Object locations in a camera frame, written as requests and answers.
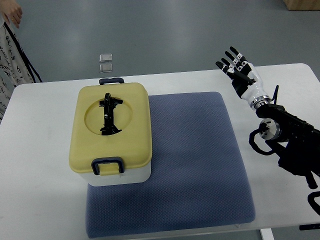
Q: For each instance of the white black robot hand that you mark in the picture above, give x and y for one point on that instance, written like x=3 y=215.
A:
x=245 y=79

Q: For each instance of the yellow storage box lid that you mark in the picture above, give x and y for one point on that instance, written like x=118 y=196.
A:
x=111 y=129

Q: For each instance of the upper clear floor tile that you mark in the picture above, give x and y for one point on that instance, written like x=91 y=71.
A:
x=105 y=57

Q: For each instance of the cardboard box corner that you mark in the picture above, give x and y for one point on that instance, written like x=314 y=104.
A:
x=302 y=5

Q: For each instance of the bystander human hand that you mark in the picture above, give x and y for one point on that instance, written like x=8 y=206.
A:
x=11 y=12

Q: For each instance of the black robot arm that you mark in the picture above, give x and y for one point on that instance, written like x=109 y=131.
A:
x=296 y=142

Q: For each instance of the black table clamp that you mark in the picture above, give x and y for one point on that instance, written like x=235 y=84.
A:
x=308 y=227

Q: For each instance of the white storage box base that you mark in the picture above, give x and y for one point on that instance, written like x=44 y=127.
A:
x=123 y=175

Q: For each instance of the blue grey cushion mat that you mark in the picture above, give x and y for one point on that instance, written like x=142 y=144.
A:
x=198 y=178

